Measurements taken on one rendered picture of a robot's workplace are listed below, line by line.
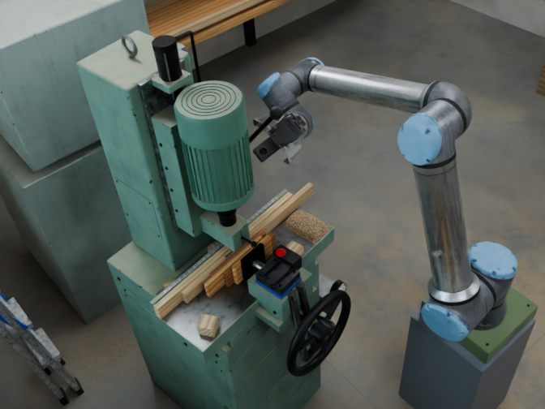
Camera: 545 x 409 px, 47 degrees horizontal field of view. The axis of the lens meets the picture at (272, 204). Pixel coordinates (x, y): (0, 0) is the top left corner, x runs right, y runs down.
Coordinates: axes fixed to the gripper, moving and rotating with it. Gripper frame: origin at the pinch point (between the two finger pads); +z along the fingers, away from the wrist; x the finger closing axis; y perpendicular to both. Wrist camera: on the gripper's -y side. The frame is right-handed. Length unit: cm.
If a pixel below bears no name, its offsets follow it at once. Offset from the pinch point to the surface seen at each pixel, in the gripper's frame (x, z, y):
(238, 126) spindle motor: -7.1, 15.9, 1.5
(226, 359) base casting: 41, 1, -52
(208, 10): -94, -205, -37
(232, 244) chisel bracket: 15.5, -4.0, -29.2
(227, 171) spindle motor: -0.6, 13.3, -9.4
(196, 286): 18.4, -0.1, -44.8
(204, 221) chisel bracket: 5.0, -6.9, -32.6
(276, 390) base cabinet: 68, -34, -66
